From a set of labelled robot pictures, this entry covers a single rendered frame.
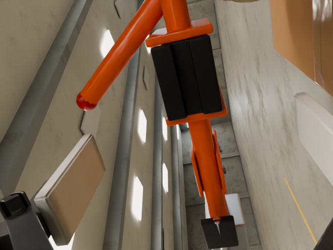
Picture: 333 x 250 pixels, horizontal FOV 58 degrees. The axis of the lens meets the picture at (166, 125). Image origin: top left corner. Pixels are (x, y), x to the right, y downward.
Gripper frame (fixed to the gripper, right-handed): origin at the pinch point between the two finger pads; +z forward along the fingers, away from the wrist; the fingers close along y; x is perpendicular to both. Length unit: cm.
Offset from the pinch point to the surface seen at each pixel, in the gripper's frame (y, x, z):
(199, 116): 0.3, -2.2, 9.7
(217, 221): -0.1, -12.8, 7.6
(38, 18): -290, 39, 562
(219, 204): 0.3, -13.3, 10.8
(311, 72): 12.7, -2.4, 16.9
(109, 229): -280, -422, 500
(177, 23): 0.0, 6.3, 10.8
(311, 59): 12.7, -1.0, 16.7
